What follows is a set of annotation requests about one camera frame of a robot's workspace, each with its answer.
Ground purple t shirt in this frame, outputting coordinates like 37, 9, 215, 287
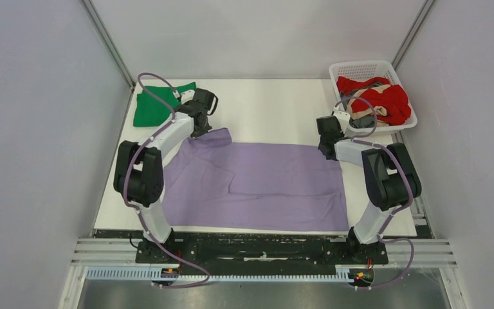
162, 128, 349, 232

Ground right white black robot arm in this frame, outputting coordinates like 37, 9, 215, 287
316, 115, 422, 263

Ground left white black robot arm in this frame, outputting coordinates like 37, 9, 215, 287
113, 88, 219, 263

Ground grey t shirt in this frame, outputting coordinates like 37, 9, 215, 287
338, 82, 380, 130

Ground beige t shirt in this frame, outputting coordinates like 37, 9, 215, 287
346, 83, 390, 129

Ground folded green t shirt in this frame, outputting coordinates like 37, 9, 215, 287
133, 86, 180, 127

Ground red t shirt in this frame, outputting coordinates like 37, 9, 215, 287
337, 77, 411, 126

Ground white plastic laundry basket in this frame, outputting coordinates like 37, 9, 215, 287
329, 60, 417, 136

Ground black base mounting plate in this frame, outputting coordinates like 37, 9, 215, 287
135, 232, 389, 277

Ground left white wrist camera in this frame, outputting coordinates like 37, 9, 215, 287
172, 89, 195, 104

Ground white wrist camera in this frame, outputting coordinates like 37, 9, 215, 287
332, 108, 351, 134
172, 89, 195, 104

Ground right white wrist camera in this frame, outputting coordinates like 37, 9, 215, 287
332, 108, 351, 134

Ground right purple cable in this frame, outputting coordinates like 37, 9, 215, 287
334, 96, 416, 291

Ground purple cable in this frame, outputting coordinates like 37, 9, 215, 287
334, 96, 416, 291
122, 72, 212, 290

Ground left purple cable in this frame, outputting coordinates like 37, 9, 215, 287
122, 72, 212, 290

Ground white slotted cable duct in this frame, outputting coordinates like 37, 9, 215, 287
86, 267, 354, 283

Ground aluminium frame rails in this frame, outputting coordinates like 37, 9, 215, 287
61, 127, 470, 309

